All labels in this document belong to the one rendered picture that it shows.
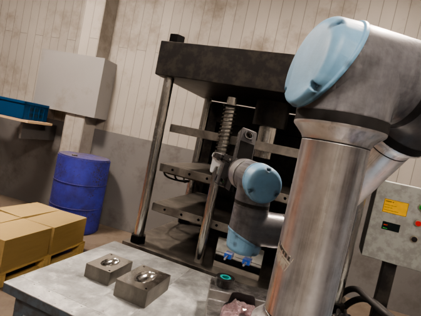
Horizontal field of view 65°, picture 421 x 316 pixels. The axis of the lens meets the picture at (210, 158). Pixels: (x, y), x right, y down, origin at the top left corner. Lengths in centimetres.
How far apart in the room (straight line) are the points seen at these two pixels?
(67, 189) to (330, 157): 401
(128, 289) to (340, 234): 112
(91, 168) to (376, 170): 386
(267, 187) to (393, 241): 134
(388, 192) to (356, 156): 147
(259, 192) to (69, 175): 374
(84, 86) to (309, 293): 447
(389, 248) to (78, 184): 338
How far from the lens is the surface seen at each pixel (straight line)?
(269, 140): 211
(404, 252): 195
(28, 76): 575
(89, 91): 469
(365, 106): 41
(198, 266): 194
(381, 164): 57
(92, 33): 489
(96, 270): 158
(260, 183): 65
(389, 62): 43
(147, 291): 140
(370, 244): 192
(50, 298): 146
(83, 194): 428
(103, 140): 486
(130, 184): 466
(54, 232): 346
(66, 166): 429
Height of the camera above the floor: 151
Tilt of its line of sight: 4 degrees down
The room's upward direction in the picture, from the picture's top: 12 degrees clockwise
